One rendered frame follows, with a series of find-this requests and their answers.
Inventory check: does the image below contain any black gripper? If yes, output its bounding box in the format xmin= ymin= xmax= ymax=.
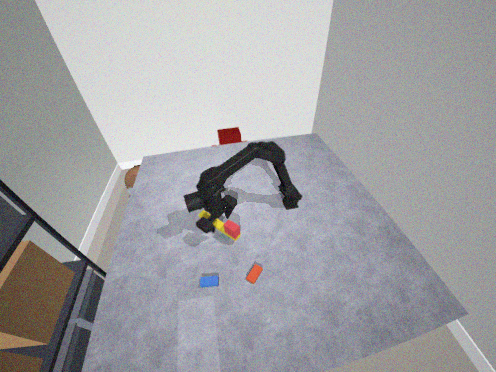
xmin=196 ymin=195 xmax=237 ymax=233

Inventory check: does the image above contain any orange rectangular bar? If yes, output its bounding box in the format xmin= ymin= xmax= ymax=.
xmin=246 ymin=263 xmax=263 ymax=284

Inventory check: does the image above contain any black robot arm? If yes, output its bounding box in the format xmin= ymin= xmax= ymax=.
xmin=184 ymin=141 xmax=302 ymax=213

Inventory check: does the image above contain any blue rectangular block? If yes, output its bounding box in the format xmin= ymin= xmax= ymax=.
xmin=200 ymin=275 xmax=219 ymax=288

